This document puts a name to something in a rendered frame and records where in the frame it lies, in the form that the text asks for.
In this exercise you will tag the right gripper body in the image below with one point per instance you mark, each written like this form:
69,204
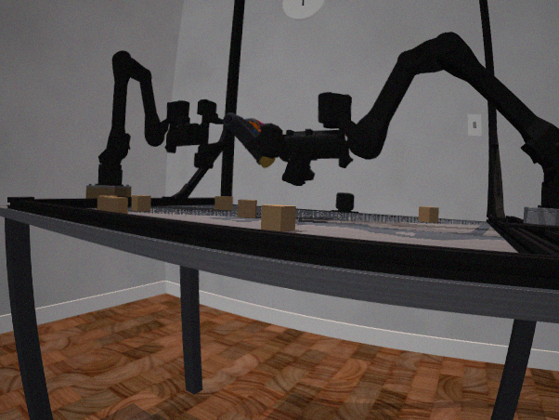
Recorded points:
201,137

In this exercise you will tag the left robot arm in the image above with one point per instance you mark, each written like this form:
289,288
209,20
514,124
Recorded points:
366,139

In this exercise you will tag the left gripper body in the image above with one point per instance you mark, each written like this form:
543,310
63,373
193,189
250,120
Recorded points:
302,142

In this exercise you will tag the brown block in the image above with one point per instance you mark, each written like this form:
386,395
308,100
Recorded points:
99,201
141,202
247,208
223,203
278,218
428,214
115,205

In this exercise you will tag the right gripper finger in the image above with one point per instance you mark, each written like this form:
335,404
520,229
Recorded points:
212,119
213,148

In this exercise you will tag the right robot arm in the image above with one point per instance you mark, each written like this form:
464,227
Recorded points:
124,68

